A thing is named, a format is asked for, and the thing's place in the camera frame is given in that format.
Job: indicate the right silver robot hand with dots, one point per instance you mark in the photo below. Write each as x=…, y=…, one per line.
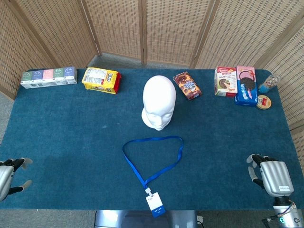
x=275, y=175

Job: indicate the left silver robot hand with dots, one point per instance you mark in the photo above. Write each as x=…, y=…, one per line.
x=4, y=175

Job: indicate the white and blue badge card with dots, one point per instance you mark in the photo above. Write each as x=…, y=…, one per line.
x=155, y=204

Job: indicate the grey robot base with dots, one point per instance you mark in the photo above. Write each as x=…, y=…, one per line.
x=142, y=219

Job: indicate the white foam mannequin head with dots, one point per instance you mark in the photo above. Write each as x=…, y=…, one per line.
x=159, y=99

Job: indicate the round wooden red lid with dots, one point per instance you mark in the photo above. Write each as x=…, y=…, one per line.
x=264, y=102

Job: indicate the dark blue table cloth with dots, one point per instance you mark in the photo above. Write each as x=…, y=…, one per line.
x=71, y=130

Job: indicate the white power plug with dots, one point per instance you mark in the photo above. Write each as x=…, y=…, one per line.
x=200, y=219

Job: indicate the clear plastic cup blue base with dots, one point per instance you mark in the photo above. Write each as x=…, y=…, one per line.
x=267, y=85

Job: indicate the pink blue sandwich cookie box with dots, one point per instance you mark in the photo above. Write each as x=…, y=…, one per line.
x=247, y=88

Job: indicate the white red wafer box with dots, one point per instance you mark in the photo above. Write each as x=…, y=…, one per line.
x=224, y=82

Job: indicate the multicolour tissue pack row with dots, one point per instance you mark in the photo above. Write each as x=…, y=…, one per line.
x=47, y=77

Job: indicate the brown chocolate cookie pack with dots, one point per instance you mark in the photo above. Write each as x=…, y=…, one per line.
x=187, y=85

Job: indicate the yellow red biscuit bag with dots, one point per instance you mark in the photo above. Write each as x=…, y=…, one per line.
x=99, y=79

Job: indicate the woven bamboo folding screen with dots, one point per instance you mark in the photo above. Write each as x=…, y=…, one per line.
x=118, y=23

